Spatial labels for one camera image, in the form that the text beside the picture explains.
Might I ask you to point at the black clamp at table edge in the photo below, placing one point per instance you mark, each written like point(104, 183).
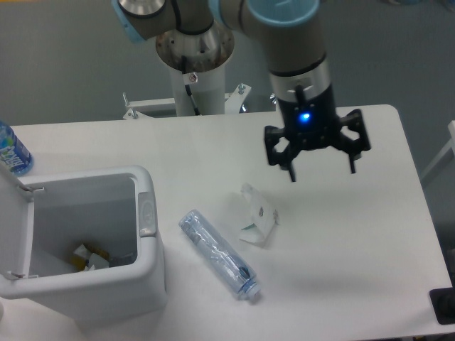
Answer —
point(443, 304)

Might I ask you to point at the crushed clear plastic bottle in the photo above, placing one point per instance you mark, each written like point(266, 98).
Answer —
point(226, 262)

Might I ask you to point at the white frame at right edge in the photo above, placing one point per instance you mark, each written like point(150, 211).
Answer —
point(440, 161)

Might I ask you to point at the blue labelled water bottle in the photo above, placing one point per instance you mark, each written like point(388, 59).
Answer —
point(14, 155)

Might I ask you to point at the white plastic trash can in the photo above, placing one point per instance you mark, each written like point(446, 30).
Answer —
point(45, 218)

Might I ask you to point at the yellow white trash pieces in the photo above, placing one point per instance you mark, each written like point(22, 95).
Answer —
point(87, 257)

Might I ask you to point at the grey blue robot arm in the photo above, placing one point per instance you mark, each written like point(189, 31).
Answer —
point(289, 34)

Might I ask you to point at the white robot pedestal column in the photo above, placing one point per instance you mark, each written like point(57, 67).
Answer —
point(199, 90)

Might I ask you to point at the white pedestal base frame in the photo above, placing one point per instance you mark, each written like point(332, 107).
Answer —
point(240, 101)

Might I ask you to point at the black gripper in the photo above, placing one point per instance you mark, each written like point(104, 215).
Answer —
point(308, 117)

